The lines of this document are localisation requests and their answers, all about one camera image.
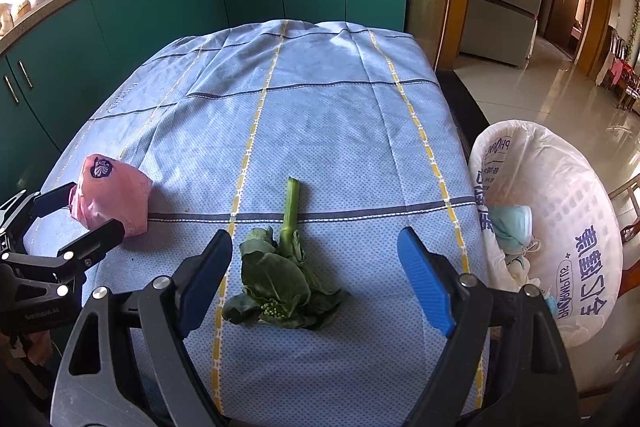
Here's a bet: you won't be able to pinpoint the green leafy vegetable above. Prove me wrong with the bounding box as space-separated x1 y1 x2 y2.
221 177 351 331

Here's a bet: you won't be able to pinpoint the dining chairs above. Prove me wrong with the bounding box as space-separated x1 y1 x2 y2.
595 27 640 112

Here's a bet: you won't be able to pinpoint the wooden chair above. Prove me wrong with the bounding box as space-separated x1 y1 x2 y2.
607 174 640 358

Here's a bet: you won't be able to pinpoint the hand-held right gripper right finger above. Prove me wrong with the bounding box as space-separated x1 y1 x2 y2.
397 227 581 427

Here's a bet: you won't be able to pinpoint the pink plastic bag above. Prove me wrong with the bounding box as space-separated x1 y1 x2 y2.
68 153 153 239

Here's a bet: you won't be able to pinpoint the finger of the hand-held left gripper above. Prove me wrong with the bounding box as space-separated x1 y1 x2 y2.
0 182 78 253
56 219 126 280

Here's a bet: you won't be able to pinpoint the blue face mask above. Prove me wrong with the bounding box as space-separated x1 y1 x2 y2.
487 204 535 253

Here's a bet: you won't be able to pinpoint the blue checked tablecloth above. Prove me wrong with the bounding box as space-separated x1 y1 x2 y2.
22 19 493 427

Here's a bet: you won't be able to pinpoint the person's left hand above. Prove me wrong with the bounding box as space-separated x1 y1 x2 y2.
0 331 53 374

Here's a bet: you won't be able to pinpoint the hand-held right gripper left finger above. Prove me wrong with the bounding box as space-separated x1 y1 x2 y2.
50 229 234 427

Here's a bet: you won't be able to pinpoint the trash bin with white liner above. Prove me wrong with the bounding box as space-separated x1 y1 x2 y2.
467 120 626 353

